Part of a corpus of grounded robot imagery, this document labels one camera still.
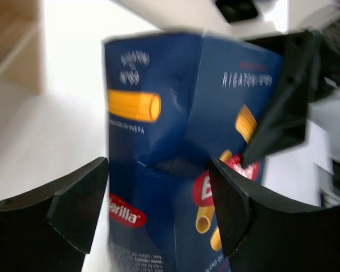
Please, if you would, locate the blue Barilla rigatoni box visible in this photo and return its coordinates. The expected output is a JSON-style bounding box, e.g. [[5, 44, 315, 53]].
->
[[104, 31, 283, 271]]

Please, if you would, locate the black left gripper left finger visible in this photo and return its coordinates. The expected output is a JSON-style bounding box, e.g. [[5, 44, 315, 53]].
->
[[0, 157, 108, 272]]

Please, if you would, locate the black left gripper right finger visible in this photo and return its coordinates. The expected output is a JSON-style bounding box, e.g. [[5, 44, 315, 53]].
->
[[209, 159, 340, 272]]

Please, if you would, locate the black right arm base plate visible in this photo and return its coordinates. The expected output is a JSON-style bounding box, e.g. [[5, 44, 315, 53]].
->
[[215, 0, 259, 24]]

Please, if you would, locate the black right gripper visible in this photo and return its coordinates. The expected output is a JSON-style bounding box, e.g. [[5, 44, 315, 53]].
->
[[241, 19, 340, 167]]

